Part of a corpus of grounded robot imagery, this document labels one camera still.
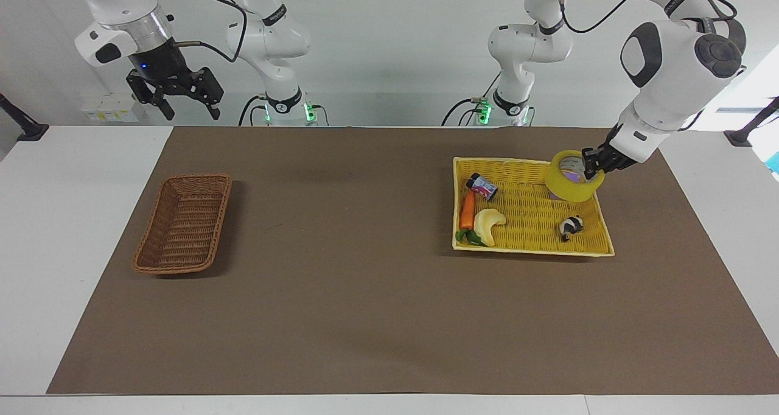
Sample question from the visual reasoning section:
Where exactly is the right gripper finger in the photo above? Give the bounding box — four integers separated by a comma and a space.
125, 69, 175, 122
181, 66, 225, 122

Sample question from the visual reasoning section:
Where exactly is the white socket box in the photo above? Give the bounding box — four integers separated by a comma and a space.
81, 101, 140, 124

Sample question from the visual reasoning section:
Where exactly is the small purple can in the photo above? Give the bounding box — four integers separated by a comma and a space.
466, 173, 499, 201

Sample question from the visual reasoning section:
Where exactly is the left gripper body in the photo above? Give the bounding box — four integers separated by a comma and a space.
609, 142, 635, 173

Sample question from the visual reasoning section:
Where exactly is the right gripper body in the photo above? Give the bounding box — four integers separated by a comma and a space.
127, 37, 197, 94

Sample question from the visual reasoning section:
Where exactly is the black cable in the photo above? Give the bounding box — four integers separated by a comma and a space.
685, 0, 741, 24
442, 97, 489, 127
238, 95, 269, 127
146, 0, 249, 63
557, 0, 670, 35

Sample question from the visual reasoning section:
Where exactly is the yellow woven basket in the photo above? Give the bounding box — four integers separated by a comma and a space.
452, 156, 615, 257

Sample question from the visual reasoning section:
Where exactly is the black and white toy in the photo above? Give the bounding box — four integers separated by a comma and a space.
559, 215, 585, 242

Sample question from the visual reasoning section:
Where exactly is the pale yellow toy banana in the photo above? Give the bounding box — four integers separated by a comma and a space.
473, 208, 507, 247

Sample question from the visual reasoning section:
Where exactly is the yellow tape roll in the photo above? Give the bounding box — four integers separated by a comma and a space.
545, 150, 607, 203

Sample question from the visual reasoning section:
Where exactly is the orange toy carrot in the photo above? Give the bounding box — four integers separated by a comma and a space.
455, 191, 488, 248

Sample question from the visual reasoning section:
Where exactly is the black stand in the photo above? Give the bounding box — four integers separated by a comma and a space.
0, 92, 50, 142
724, 96, 779, 147

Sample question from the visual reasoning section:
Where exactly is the brown wicker basket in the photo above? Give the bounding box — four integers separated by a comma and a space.
133, 173, 232, 275

